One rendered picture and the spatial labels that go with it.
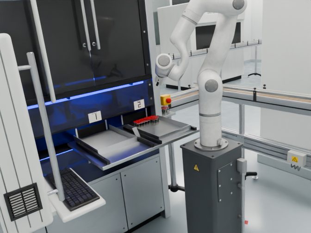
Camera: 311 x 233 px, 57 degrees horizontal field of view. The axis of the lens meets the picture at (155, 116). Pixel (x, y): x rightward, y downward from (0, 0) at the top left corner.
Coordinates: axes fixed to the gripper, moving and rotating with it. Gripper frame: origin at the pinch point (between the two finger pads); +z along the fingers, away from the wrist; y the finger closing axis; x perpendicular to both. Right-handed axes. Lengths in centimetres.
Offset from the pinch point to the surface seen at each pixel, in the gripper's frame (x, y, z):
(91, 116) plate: 27.5, -39.8, 7.9
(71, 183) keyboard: 10, -75, -24
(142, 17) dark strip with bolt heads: 31.8, 33.2, 6.1
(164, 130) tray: -16.1, -24.4, 15.8
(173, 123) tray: -19.5, -16.1, 23.2
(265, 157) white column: -124, 18, 138
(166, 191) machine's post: -41, -60, 70
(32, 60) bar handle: 35, -37, -72
